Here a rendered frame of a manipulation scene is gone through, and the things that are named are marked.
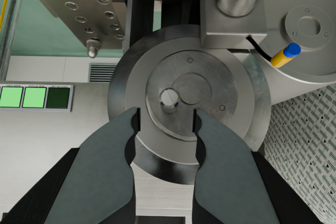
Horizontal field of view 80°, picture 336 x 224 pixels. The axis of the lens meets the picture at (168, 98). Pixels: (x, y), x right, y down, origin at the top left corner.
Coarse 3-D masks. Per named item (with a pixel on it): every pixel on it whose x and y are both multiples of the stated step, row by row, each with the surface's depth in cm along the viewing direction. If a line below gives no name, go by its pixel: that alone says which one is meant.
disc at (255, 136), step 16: (160, 32) 20; (176, 32) 20; (192, 32) 20; (144, 48) 19; (128, 64) 19; (256, 64) 19; (112, 80) 18; (256, 80) 18; (112, 96) 18; (256, 96) 18; (112, 112) 18; (256, 112) 18; (160, 128) 18; (256, 128) 18; (256, 144) 17; (144, 160) 17; (160, 160) 17; (160, 176) 17; (176, 176) 17; (192, 176) 17
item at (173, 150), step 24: (168, 48) 19; (192, 48) 19; (216, 48) 19; (144, 72) 18; (240, 72) 18; (144, 96) 18; (240, 96) 18; (144, 120) 17; (240, 120) 17; (144, 144) 17; (168, 144) 17; (192, 144) 17
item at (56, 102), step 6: (54, 90) 52; (60, 90) 52; (66, 90) 52; (48, 96) 51; (54, 96) 51; (60, 96) 51; (66, 96) 51; (48, 102) 51; (54, 102) 51; (60, 102) 51; (66, 102) 51
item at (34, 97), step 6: (30, 90) 52; (36, 90) 52; (42, 90) 52; (24, 96) 51; (30, 96) 51; (36, 96) 51; (42, 96) 51; (24, 102) 51; (30, 102) 51; (36, 102) 51; (42, 102) 51
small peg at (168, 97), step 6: (162, 90) 13; (168, 90) 13; (174, 90) 13; (162, 96) 13; (168, 96) 13; (174, 96) 13; (162, 102) 13; (168, 102) 13; (174, 102) 13; (162, 108) 15; (168, 108) 13; (174, 108) 14
